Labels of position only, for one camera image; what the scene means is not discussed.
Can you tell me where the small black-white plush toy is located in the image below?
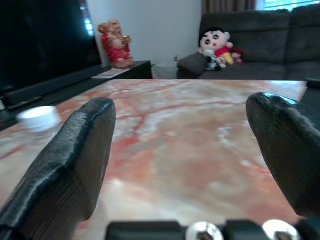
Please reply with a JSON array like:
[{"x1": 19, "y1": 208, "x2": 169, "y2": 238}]
[{"x1": 204, "y1": 48, "x2": 228, "y2": 72}]

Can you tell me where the brown curtain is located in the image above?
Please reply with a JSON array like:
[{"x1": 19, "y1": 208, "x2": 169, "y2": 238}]
[{"x1": 201, "y1": 0, "x2": 258, "y2": 15}]

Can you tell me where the black TV cabinet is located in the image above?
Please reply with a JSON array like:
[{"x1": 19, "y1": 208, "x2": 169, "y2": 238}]
[{"x1": 0, "y1": 60, "x2": 154, "y2": 131}]

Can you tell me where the red laughing Buddha statue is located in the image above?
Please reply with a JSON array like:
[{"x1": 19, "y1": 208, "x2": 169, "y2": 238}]
[{"x1": 97, "y1": 17, "x2": 135, "y2": 69}]

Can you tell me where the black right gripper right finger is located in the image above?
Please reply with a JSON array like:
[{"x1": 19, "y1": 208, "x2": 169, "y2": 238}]
[{"x1": 245, "y1": 92, "x2": 320, "y2": 218}]

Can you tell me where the large black television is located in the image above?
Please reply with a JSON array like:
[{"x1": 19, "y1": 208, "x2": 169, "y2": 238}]
[{"x1": 0, "y1": 0, "x2": 103, "y2": 94}]

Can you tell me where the white paper sheet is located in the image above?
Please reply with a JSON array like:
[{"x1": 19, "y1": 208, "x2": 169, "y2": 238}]
[{"x1": 90, "y1": 68, "x2": 131, "y2": 79}]

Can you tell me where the dark grey fabric sofa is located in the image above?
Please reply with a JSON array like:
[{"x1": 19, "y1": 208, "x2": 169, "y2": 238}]
[{"x1": 176, "y1": 4, "x2": 320, "y2": 81}]

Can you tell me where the small red-haired plush doll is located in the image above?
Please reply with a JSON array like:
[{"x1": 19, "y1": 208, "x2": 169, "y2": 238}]
[{"x1": 229, "y1": 48, "x2": 245, "y2": 65}]

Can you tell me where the white plastic cup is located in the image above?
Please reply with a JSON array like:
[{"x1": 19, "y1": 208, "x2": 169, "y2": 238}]
[{"x1": 15, "y1": 105, "x2": 62, "y2": 134}]

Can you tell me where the big-headed boy plush doll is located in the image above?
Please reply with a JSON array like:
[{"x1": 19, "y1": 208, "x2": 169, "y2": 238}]
[{"x1": 198, "y1": 26, "x2": 235, "y2": 66}]

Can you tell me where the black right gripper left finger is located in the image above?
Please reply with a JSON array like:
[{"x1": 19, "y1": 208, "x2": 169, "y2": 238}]
[{"x1": 0, "y1": 97, "x2": 117, "y2": 240}]

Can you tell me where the black soundbar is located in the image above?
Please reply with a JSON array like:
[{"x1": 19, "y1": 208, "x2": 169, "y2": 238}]
[{"x1": 4, "y1": 66, "x2": 100, "y2": 107}]

